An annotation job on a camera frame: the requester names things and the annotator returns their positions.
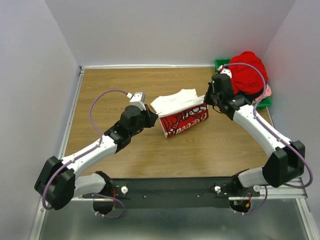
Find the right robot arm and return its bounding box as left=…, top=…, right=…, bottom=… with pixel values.
left=204, top=73, right=305, bottom=196

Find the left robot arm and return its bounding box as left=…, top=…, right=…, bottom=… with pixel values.
left=34, top=105, right=159, bottom=210

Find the pink t shirt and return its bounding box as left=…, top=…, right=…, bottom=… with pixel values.
left=217, top=64, right=273, bottom=105

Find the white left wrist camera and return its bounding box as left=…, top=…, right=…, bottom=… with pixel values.
left=126, top=92, right=146, bottom=111

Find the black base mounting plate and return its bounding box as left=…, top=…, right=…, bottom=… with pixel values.
left=82, top=176, right=261, bottom=216

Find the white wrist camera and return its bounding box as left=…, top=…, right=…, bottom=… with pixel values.
left=126, top=92, right=146, bottom=111
left=216, top=65, right=232, bottom=78

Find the aluminium frame rail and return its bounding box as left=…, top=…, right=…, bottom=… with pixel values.
left=258, top=177, right=308, bottom=200

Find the green plastic bin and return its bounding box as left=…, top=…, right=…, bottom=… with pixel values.
left=214, top=58, right=272, bottom=110

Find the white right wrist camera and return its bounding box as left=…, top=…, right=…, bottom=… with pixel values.
left=216, top=65, right=232, bottom=78

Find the red t shirt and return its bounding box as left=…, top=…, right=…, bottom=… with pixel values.
left=227, top=51, right=268, bottom=95

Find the white t shirt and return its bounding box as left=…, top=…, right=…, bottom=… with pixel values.
left=149, top=88, right=210, bottom=139

